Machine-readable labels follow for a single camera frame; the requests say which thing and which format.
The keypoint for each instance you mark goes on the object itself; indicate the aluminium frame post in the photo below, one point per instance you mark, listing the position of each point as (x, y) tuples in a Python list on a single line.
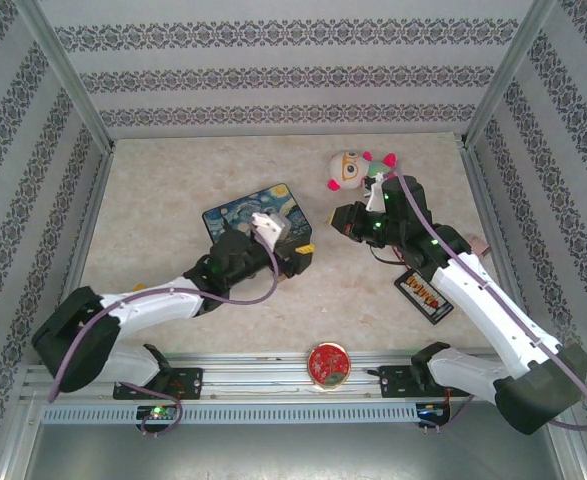
[(508, 75), (63, 75)]

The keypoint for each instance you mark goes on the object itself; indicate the small pink object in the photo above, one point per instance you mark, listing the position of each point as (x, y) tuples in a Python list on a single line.
[(479, 245)]

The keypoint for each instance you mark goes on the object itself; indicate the black packet with red print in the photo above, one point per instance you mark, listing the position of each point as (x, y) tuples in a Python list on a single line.
[(425, 300)]

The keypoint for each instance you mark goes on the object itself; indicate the small circuit board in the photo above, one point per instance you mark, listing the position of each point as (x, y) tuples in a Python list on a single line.
[(158, 412), (430, 412)]

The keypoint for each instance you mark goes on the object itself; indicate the round red tin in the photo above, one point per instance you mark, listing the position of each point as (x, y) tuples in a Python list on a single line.
[(329, 365)]

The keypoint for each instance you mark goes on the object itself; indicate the aluminium side rail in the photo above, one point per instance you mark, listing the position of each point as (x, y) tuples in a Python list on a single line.
[(85, 240), (488, 210)]

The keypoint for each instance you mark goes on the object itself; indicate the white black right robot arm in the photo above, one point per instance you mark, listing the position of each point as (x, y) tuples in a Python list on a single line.
[(498, 310)]

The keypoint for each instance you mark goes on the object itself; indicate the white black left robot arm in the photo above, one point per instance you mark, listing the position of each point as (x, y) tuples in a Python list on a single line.
[(143, 305)]

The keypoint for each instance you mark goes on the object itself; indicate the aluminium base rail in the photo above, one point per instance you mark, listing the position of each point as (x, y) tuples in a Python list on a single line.
[(263, 377)]

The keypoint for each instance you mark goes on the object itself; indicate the starry night print box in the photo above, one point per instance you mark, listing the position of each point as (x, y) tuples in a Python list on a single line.
[(243, 205)]

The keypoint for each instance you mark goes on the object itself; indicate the white pink plush toy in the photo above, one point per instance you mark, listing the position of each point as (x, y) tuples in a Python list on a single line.
[(348, 170)]

